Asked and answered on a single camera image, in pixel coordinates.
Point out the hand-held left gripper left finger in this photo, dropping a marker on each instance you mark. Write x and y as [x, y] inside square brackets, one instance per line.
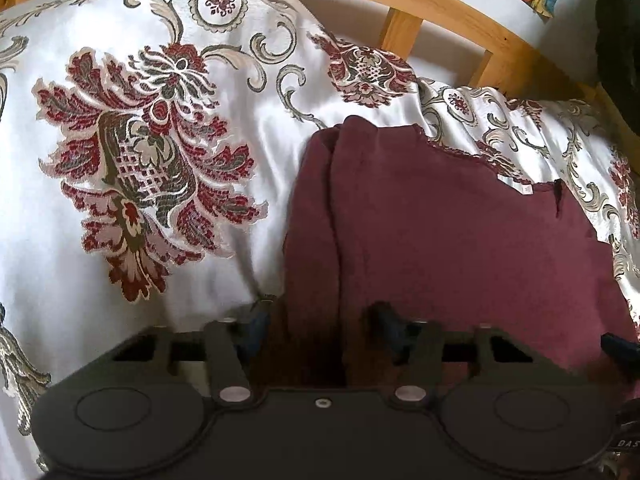
[257, 327]

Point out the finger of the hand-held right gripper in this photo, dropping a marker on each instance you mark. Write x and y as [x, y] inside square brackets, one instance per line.
[622, 346]

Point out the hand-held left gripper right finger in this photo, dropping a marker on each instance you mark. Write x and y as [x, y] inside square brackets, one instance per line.
[391, 327]

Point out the maroon garment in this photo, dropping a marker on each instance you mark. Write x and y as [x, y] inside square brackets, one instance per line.
[440, 240]

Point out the white floral bedspread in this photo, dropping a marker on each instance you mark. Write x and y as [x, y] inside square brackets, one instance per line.
[150, 160]

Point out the black cloth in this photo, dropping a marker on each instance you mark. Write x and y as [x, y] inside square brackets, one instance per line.
[620, 60]

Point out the wooden bed headboard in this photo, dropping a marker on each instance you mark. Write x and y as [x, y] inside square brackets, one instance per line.
[410, 25]

